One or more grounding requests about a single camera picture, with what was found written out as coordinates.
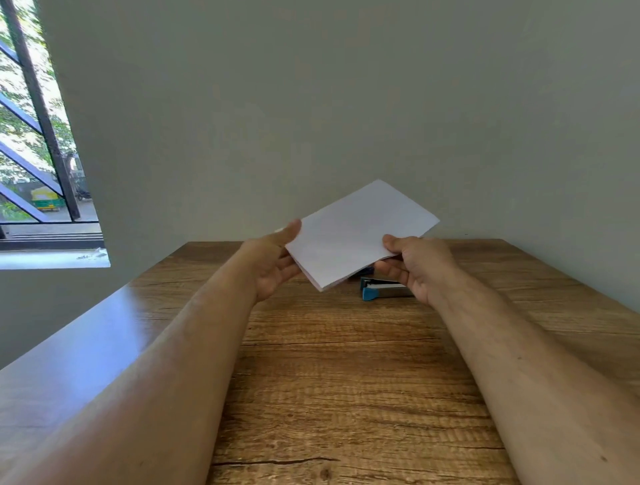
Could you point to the blue stapler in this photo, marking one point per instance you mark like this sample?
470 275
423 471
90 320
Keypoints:
382 290

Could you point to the window with dark metal grille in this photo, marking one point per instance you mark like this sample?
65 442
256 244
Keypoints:
35 130

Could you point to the person's right hand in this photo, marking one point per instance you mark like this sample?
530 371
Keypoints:
425 270

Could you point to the person's left hand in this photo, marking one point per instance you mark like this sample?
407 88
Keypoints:
267 267

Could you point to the person's right thumb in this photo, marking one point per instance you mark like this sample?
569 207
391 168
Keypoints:
395 245

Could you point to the person's left forearm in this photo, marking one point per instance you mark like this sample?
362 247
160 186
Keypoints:
135 389

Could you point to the person's left thumb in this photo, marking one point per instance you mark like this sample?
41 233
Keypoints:
290 232

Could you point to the person's right forearm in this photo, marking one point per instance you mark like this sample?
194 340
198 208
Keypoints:
540 384

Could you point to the yellow green vehicle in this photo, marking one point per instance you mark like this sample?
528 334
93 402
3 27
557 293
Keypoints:
47 198

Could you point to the white paper sheets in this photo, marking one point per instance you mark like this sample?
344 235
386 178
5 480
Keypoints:
360 232

